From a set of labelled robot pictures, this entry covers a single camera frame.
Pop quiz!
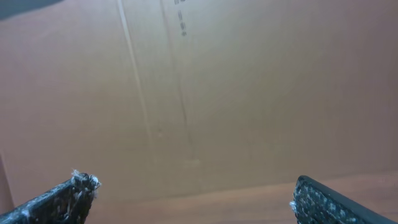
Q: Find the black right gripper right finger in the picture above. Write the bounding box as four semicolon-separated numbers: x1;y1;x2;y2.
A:
289;175;397;224

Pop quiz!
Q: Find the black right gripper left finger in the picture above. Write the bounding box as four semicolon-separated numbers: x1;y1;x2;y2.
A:
1;170;101;224

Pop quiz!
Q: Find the brown cardboard wall panel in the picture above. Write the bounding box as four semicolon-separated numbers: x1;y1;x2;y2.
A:
1;0;397;204

